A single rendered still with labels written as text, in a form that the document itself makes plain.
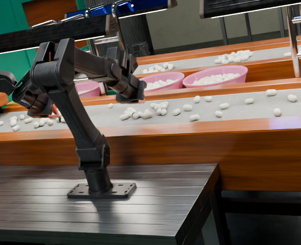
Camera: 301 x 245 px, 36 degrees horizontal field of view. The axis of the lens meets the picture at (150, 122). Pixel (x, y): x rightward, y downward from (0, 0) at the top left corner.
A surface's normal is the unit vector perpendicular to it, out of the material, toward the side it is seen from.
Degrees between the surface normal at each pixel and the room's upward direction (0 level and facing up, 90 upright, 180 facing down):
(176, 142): 90
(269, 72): 90
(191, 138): 90
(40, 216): 0
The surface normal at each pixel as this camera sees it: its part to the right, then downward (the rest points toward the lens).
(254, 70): -0.43, 0.37
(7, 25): 0.87, -0.05
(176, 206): -0.22, -0.93
